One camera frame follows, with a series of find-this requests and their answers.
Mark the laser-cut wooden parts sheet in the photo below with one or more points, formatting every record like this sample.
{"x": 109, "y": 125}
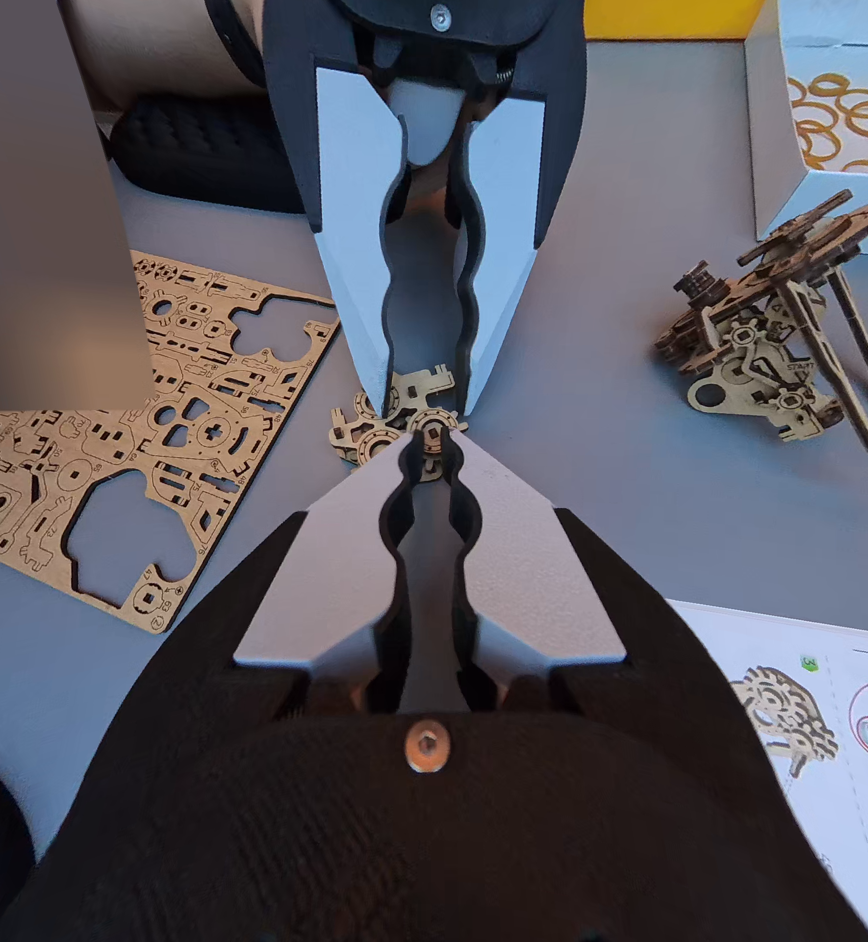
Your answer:
{"x": 110, "y": 441}

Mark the partly built wooden model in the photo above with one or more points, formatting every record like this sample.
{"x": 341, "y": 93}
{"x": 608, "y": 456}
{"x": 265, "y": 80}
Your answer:
{"x": 758, "y": 353}

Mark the black padded cushion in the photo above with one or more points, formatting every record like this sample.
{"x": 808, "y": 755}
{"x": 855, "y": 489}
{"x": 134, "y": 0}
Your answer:
{"x": 206, "y": 154}

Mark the white cardboard box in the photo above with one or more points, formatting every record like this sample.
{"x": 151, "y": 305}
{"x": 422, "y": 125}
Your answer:
{"x": 772, "y": 147}

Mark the yellow bin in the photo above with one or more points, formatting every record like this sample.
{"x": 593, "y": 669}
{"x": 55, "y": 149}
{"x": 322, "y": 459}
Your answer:
{"x": 669, "y": 18}

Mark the person's left hand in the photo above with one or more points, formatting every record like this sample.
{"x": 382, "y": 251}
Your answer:
{"x": 430, "y": 190}

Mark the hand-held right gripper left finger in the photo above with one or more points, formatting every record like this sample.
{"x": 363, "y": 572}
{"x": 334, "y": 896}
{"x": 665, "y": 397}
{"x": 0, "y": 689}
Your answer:
{"x": 316, "y": 589}

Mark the wooden gear assembly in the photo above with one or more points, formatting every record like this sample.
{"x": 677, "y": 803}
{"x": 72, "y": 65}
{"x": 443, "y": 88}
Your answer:
{"x": 346, "y": 441}

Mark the person's left forearm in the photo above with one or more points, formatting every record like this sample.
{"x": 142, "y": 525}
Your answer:
{"x": 154, "y": 51}

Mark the white instruction booklet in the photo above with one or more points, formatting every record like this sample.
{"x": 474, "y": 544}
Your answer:
{"x": 831, "y": 809}

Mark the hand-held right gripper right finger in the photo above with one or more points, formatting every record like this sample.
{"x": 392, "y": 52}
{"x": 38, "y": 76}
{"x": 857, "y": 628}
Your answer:
{"x": 544, "y": 589}

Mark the pile of rubber bands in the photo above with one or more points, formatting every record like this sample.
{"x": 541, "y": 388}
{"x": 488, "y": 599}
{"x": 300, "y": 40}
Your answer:
{"x": 864, "y": 118}

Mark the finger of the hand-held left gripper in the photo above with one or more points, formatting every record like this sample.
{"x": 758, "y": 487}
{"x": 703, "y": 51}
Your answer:
{"x": 511, "y": 191}
{"x": 349, "y": 184}

